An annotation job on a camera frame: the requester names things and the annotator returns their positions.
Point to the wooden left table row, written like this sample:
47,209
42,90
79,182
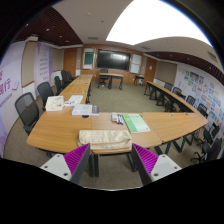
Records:
80,86

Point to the wooden table row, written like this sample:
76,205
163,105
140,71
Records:
80,86
169,96

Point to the black mesh office chair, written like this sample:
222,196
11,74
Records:
28,111

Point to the black desk chair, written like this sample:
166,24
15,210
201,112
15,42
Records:
103,76

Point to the wooden front table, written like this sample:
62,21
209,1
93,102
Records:
59,131

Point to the white paper sheets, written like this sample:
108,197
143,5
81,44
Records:
73,100

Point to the white whiteboard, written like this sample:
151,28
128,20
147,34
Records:
135,64

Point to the white marker pack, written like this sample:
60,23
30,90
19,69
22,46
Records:
115,117

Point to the black wall screen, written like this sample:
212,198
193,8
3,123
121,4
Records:
113,59

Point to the cream folded towel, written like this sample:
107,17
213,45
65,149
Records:
105,139

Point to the wooden front desk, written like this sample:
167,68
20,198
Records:
115,76

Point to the black office chair right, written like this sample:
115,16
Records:
210,151

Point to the wooden right table row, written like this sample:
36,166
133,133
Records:
169,96

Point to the green booklet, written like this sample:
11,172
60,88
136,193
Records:
135,123

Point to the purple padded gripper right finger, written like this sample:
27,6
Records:
152,167

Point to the colourful wall poster display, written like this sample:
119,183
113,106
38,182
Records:
205,89

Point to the white box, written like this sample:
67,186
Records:
54,103

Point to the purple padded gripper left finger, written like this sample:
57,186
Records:
69,166

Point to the purple wall banner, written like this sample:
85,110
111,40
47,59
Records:
42,63

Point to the white book stack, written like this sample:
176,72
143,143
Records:
85,109

